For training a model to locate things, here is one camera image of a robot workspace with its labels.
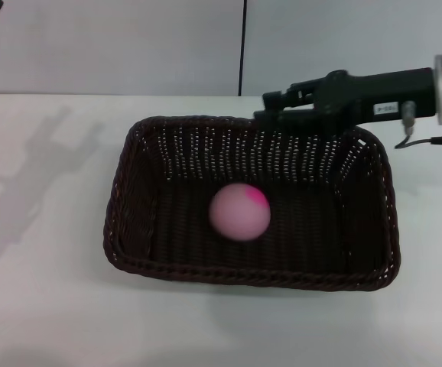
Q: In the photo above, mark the pink peach toy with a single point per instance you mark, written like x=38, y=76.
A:
x=238, y=214

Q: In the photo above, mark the dark brown woven basket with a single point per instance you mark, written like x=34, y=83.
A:
x=190, y=244

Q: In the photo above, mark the black vertical wall strip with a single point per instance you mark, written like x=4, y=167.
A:
x=242, y=46

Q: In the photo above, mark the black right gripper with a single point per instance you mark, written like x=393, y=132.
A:
x=377, y=95

